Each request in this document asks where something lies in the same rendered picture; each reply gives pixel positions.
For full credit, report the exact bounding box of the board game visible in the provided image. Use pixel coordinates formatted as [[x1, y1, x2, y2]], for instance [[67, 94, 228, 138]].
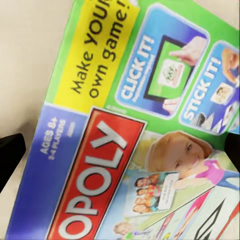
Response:
[[4, 0, 240, 240]]

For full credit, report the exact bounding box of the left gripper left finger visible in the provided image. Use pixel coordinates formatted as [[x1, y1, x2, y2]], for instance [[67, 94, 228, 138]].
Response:
[[0, 133, 26, 193]]

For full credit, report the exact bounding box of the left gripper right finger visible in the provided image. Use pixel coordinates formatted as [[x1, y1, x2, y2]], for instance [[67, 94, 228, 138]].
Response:
[[224, 133, 240, 173]]

